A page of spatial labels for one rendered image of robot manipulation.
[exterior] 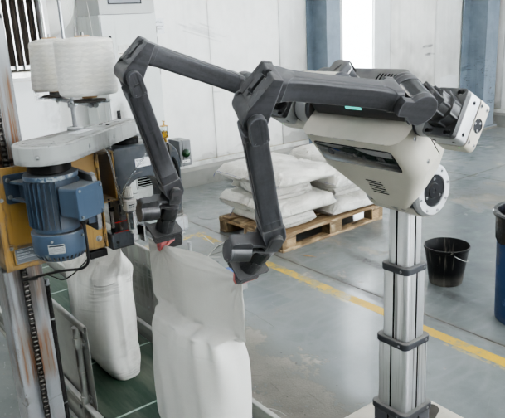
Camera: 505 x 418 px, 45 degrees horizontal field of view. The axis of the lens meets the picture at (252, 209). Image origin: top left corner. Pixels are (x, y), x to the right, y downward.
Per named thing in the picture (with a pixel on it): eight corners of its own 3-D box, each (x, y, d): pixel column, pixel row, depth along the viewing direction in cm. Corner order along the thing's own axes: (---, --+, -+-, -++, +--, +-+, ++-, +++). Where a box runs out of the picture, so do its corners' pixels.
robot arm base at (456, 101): (441, 89, 150) (424, 135, 149) (423, 75, 144) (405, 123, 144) (473, 91, 143) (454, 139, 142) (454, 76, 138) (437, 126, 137)
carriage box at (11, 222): (109, 247, 201) (98, 153, 192) (4, 275, 181) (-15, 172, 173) (80, 230, 220) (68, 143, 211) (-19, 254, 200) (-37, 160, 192)
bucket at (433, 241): (478, 281, 408) (480, 244, 401) (450, 294, 391) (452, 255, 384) (440, 269, 431) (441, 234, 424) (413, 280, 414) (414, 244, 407)
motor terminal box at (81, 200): (107, 220, 174) (103, 180, 170) (83, 230, 165) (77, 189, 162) (85, 217, 177) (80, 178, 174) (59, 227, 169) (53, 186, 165)
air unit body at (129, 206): (143, 232, 201) (138, 186, 197) (129, 235, 199) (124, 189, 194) (136, 229, 205) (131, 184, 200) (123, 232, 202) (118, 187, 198)
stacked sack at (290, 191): (315, 195, 496) (315, 178, 492) (271, 205, 475) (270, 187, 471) (271, 180, 550) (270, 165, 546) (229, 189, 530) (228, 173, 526)
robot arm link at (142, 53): (138, 36, 155) (125, 26, 163) (121, 86, 159) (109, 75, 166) (274, 84, 182) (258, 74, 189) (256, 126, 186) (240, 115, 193)
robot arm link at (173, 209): (182, 206, 187) (176, 193, 191) (162, 208, 184) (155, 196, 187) (178, 222, 192) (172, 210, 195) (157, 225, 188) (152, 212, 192)
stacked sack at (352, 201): (388, 204, 545) (388, 187, 541) (334, 221, 507) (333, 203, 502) (352, 196, 578) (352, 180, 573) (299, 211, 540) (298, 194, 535)
